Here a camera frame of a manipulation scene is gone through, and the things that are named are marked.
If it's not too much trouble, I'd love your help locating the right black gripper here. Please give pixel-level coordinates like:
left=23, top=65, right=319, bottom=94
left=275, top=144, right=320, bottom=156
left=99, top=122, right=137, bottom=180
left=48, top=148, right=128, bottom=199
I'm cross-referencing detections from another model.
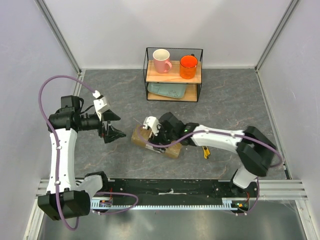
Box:
left=147, top=122, right=178, bottom=154

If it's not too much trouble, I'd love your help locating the brown cardboard express box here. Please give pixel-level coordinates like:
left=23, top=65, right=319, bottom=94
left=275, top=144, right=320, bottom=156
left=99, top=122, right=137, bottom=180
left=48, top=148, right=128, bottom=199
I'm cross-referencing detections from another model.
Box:
left=131, top=125, right=182, bottom=159

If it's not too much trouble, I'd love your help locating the yellow utility knife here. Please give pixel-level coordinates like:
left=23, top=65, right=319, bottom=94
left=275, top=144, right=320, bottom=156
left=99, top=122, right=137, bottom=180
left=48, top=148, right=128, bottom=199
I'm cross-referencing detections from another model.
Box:
left=202, top=146, right=211, bottom=159

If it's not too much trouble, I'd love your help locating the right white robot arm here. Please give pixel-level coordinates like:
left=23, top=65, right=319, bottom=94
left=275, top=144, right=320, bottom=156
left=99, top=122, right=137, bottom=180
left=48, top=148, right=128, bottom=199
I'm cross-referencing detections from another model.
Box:
left=143, top=112, right=277, bottom=197

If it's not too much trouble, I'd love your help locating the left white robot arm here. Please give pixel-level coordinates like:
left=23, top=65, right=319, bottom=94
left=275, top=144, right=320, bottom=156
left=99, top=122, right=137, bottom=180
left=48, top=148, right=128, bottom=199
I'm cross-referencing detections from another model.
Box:
left=37, top=95, right=126, bottom=221

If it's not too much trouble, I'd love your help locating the teal rectangular plate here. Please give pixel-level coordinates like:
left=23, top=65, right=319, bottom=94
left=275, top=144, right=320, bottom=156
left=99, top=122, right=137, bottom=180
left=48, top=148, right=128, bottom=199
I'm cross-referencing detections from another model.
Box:
left=147, top=83, right=187, bottom=99

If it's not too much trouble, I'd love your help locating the orange glass cup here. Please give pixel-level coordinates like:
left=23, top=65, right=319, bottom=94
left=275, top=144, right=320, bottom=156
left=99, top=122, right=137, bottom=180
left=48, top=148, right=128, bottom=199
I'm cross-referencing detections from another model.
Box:
left=179, top=54, right=198, bottom=80

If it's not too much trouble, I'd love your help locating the pink ceramic mug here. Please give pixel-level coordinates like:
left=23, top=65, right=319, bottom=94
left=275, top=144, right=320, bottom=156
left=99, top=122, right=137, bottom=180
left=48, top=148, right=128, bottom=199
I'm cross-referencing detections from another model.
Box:
left=152, top=48, right=172, bottom=74

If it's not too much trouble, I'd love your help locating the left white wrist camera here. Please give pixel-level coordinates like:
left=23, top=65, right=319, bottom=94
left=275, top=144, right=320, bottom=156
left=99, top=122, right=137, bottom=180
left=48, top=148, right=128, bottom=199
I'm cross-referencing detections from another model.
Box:
left=92, top=90, right=111, bottom=114

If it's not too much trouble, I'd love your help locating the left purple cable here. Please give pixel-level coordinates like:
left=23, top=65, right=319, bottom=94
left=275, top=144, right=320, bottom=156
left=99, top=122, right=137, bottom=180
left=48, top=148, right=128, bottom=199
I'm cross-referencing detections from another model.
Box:
left=37, top=75, right=100, bottom=231

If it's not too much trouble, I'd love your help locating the black wire wooden shelf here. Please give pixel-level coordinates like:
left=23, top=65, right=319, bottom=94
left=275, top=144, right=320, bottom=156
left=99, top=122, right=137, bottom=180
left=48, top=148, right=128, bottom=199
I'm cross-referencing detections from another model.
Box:
left=143, top=47, right=203, bottom=102

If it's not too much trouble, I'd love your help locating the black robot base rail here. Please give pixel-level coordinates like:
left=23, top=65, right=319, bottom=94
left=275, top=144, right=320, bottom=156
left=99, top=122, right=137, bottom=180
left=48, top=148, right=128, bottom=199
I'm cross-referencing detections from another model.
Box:
left=74, top=177, right=261, bottom=206

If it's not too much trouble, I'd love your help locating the slotted cable duct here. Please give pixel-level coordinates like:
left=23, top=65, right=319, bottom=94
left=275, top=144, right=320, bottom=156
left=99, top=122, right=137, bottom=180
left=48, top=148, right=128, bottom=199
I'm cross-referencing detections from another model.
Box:
left=90, top=197, right=249, bottom=212

